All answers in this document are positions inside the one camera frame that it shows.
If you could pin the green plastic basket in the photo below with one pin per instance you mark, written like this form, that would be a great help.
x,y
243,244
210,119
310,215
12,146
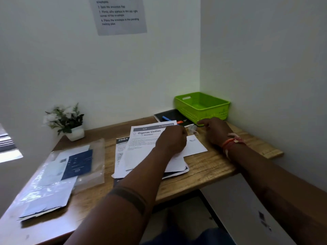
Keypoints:
x,y
201,107

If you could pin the black notebook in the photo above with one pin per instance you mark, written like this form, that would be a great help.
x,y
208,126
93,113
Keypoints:
x,y
173,115

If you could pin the person's left hand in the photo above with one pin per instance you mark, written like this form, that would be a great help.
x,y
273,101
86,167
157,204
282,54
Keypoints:
x,y
171,140

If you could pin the person's right hand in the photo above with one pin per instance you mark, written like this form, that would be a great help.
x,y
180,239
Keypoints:
x,y
218,131

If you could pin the dark blue booklet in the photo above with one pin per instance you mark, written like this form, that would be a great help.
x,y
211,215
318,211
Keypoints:
x,y
78,164

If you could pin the artificial plant in white pot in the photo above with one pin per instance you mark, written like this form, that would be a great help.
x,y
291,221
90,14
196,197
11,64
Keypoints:
x,y
67,122

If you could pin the person's right forearm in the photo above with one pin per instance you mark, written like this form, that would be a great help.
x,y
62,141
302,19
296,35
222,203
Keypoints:
x,y
278,191

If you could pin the grey instruction sheet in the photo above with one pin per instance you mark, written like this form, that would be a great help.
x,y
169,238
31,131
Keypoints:
x,y
118,15

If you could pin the clear plastic bag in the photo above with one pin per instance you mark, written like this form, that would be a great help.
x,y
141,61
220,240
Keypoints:
x,y
94,163

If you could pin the printed paper sheet black header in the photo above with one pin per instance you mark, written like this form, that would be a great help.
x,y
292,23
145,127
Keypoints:
x,y
119,160

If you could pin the blue pen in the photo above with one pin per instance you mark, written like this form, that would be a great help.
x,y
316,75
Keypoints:
x,y
166,118

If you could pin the black forearm band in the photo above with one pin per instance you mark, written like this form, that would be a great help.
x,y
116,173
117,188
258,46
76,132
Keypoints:
x,y
129,197

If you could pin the white panel with label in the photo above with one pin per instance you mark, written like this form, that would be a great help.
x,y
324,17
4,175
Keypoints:
x,y
240,209

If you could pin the printed paper sheet grey header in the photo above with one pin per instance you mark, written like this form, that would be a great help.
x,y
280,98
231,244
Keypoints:
x,y
143,147

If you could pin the clear tape roll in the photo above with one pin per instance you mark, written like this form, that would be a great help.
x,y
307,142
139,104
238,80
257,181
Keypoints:
x,y
192,128

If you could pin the person's left forearm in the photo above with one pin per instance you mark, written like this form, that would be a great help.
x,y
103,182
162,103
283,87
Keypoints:
x,y
132,196

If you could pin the white paper sheet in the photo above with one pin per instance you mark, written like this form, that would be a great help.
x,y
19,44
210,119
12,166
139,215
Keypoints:
x,y
55,168

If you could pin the person's right fingers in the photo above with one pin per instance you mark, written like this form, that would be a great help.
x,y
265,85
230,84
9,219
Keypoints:
x,y
209,121

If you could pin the white envelope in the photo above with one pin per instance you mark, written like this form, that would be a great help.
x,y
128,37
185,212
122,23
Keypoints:
x,y
195,146

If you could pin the person's blue trousers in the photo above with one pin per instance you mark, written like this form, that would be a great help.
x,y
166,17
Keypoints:
x,y
189,238

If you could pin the person's left fingers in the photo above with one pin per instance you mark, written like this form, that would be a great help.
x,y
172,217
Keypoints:
x,y
183,139

